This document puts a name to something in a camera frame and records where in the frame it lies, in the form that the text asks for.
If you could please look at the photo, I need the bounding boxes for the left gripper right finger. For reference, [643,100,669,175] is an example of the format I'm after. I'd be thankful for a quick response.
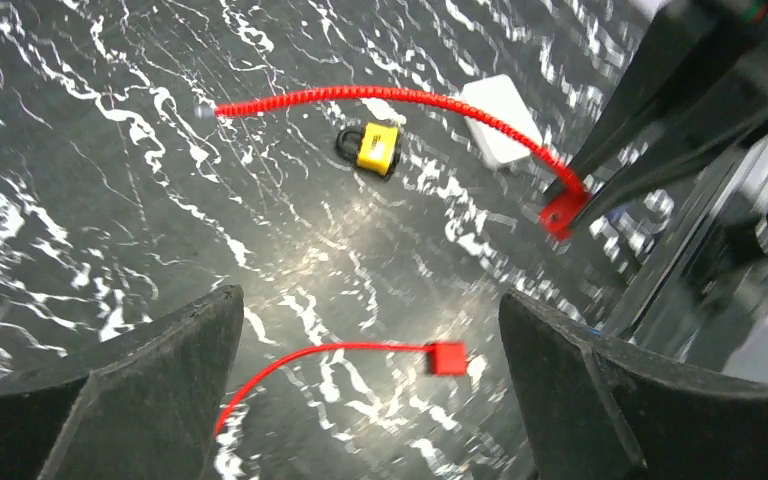
[498,291,768,479]

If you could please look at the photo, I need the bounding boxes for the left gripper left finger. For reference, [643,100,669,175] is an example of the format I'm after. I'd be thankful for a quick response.
[0,285,244,479]

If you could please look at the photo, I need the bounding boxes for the red cable tie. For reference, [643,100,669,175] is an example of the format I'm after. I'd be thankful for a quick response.
[214,340,470,439]
[214,84,592,242]

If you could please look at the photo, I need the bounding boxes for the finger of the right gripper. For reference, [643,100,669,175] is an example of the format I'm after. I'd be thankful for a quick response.
[569,1,755,202]
[562,42,768,232]

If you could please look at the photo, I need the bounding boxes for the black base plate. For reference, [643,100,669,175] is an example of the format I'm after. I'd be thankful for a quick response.
[599,136,768,371]

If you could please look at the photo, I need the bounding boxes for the yellow padlock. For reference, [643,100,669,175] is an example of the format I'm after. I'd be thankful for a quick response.
[335,122,402,179]

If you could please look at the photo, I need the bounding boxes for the white rectangular box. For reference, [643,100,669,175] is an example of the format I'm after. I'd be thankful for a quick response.
[457,74,542,170]

